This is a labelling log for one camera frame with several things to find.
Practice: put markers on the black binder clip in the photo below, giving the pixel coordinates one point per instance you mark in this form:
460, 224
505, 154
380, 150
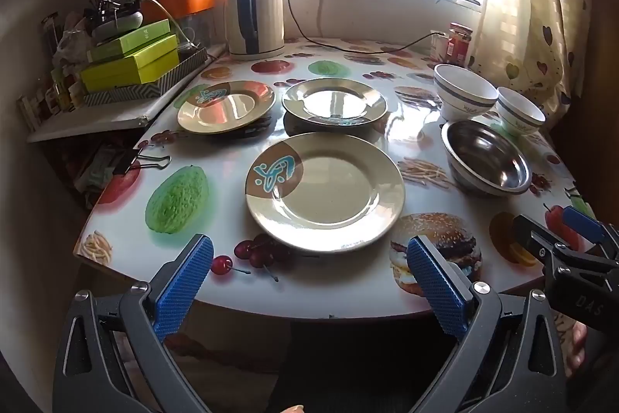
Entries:
135, 160

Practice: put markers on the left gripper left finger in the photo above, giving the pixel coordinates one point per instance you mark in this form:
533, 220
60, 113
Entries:
89, 373

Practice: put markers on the heart pattern curtain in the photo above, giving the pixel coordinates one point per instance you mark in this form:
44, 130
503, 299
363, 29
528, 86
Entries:
534, 47

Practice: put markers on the small white bowl blue stripe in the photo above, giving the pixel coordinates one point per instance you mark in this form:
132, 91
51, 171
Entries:
519, 116

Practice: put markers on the beige plate brown patch front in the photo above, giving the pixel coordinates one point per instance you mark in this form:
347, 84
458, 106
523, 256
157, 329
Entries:
324, 193

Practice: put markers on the large white bowl blue stripe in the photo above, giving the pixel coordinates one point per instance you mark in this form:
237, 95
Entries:
464, 94

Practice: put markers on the upper green box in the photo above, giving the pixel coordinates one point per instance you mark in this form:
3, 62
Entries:
124, 45

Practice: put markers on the cream electric kettle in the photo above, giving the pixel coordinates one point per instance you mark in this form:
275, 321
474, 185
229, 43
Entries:
254, 28

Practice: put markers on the red label glass jar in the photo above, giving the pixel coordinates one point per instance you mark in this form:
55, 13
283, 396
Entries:
459, 39

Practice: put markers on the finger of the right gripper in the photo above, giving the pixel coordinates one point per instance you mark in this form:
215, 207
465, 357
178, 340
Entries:
594, 231
535, 238

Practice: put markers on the grey oval device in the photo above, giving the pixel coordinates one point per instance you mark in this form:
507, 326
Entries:
118, 26

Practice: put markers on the person's right hand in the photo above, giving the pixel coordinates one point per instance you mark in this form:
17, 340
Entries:
575, 351

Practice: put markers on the striped tray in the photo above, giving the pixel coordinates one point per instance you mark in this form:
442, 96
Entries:
154, 89

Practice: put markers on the fruit print tablecloth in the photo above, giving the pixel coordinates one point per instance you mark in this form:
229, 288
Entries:
145, 217

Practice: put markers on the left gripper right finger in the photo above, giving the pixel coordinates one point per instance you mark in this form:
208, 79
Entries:
507, 357

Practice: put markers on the beige plate brown patch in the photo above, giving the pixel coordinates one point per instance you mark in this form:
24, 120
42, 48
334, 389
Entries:
324, 193
224, 107

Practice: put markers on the orange box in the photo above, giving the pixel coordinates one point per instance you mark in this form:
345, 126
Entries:
179, 9

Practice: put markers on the stainless steel bowl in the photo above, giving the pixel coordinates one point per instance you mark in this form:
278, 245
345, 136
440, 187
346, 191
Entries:
484, 162

